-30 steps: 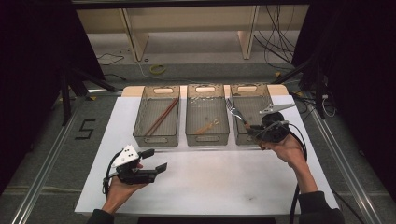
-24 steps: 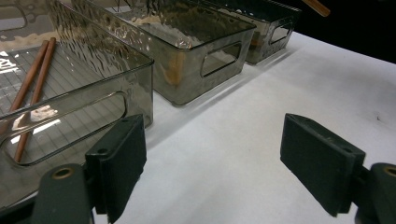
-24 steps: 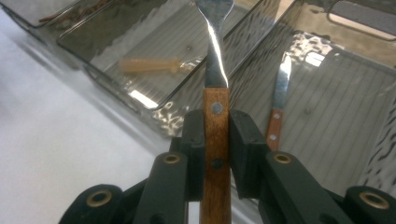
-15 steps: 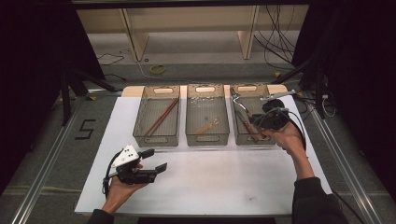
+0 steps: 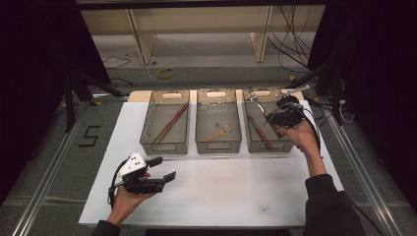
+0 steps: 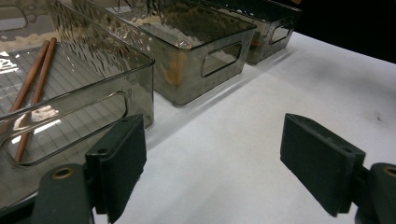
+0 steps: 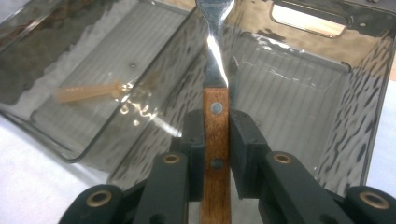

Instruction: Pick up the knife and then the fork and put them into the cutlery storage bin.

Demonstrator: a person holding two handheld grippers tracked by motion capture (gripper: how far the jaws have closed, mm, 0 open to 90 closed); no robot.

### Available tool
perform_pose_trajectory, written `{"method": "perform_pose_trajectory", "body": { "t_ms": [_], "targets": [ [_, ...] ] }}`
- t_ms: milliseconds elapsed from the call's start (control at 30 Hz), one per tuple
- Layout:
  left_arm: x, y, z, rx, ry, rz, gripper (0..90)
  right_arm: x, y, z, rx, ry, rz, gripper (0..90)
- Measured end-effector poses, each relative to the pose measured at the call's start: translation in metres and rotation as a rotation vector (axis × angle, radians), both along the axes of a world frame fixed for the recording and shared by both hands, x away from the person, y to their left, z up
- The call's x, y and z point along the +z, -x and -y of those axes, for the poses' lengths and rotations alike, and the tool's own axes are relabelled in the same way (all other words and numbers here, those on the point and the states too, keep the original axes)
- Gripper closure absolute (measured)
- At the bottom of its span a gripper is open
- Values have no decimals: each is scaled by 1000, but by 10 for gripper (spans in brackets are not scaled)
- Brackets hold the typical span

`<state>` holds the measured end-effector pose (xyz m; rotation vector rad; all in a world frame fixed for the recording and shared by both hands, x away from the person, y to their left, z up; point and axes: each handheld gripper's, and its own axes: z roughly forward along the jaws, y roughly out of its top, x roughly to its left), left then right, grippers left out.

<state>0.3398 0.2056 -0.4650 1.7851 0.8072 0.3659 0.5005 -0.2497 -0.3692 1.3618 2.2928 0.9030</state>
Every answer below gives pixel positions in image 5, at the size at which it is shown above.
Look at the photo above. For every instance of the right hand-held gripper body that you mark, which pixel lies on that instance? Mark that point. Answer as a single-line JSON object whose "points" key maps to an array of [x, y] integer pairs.
{"points": [[290, 114]]}

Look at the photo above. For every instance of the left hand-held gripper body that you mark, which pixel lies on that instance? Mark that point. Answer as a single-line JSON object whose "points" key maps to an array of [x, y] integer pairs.
{"points": [[141, 185]]}

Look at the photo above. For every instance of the grey translucent plastic bin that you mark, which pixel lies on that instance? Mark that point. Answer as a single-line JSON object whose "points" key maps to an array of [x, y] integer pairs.
{"points": [[259, 144], [218, 111], [165, 131]]}

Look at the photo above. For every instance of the person's left hand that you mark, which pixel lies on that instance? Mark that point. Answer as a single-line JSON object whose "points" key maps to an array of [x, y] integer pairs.
{"points": [[126, 205]]}

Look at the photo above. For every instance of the person's right hand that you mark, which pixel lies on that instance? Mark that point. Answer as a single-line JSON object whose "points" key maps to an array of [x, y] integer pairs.
{"points": [[303, 137]]}

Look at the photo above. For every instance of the white table cover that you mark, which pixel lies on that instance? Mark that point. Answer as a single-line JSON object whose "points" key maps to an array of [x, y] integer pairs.
{"points": [[213, 196]]}

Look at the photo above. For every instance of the black metal stand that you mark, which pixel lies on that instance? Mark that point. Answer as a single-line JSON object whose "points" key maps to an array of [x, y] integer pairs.
{"points": [[69, 105], [336, 98]]}

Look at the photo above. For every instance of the yellow tape roll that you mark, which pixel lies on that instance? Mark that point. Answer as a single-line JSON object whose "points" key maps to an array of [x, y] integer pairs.
{"points": [[160, 74]]}

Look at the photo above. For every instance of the black curtain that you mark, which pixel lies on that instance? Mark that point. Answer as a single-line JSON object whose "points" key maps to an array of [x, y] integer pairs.
{"points": [[383, 82], [32, 82]]}

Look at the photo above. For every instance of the aluminium floor rail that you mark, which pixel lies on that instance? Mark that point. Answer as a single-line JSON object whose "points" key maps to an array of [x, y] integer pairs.
{"points": [[360, 173], [49, 177]]}

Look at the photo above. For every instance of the light wooden furniture frame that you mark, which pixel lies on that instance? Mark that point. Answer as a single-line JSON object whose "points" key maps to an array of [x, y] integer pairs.
{"points": [[144, 39]]}

